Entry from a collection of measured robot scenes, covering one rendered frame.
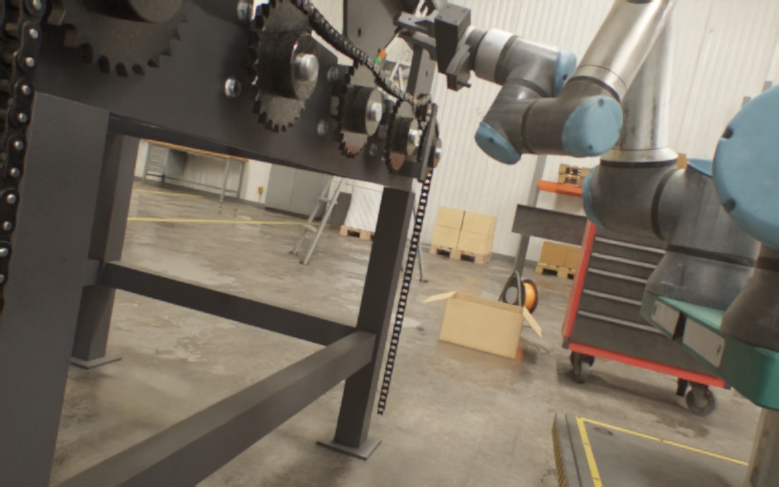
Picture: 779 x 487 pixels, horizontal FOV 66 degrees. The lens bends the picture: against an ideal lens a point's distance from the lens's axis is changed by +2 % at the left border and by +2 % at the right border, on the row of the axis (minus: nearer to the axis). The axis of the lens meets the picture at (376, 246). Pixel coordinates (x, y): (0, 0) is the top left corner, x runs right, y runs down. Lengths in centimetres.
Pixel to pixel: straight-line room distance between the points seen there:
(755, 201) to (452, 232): 846
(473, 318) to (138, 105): 277
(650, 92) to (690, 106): 1005
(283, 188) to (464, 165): 348
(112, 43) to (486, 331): 289
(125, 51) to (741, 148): 55
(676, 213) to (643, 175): 11
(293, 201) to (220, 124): 1075
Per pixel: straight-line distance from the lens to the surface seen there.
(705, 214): 126
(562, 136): 95
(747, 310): 83
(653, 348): 309
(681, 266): 126
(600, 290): 303
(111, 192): 207
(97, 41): 54
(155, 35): 59
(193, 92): 73
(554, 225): 601
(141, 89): 66
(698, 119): 1136
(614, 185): 134
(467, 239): 900
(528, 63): 109
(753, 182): 64
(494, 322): 327
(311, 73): 79
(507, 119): 102
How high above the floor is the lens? 72
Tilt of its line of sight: 5 degrees down
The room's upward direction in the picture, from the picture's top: 11 degrees clockwise
